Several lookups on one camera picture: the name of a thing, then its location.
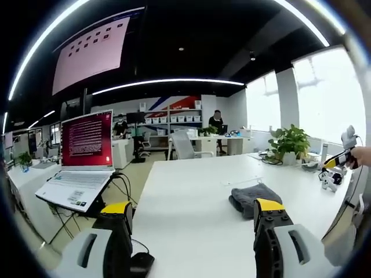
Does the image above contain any grey towel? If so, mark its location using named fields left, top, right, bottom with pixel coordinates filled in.
left=228, top=183, right=283, bottom=220

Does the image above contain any white open laptop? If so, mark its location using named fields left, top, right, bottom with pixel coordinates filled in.
left=34, top=109, right=115, bottom=214

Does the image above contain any person's right hand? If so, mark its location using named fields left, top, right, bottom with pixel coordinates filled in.
left=345, top=146, right=371, bottom=170

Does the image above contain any small white robot toy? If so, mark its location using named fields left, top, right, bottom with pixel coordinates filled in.
left=318, top=170, right=346, bottom=193

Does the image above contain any large potted green plant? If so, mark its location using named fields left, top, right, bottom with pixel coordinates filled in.
left=267, top=123, right=311, bottom=166

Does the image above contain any black laptop stand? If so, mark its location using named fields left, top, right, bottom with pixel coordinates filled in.
left=85, top=173, right=124, bottom=218

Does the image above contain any black computer mouse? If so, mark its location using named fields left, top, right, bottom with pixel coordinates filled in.
left=129, top=251, right=156, bottom=275

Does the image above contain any small potted green plant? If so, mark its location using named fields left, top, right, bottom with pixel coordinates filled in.
left=17, top=151, right=33, bottom=171

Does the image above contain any white office desk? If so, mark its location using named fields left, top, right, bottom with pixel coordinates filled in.
left=169, top=134, right=253, bottom=158

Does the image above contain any desk plant with leaves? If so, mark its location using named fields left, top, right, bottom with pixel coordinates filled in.
left=198, top=125, right=219, bottom=137

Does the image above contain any white mesh office chair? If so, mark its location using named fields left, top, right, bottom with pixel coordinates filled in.
left=170, top=129, right=216, bottom=160

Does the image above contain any black monitor on stand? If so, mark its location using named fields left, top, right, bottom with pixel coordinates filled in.
left=125, top=111, right=147, bottom=163

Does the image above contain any shelf with white boxes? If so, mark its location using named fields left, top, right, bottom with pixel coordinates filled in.
left=144, top=107, right=203, bottom=137

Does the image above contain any ceiling light strip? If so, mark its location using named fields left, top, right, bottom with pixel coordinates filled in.
left=92, top=78, right=246, bottom=96

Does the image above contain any large hanging display screen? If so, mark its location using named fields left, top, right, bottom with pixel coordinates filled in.
left=51, top=6, right=146, bottom=96

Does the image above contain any black laptop cable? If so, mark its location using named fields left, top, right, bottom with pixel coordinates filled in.
left=112, top=172, right=139, bottom=208

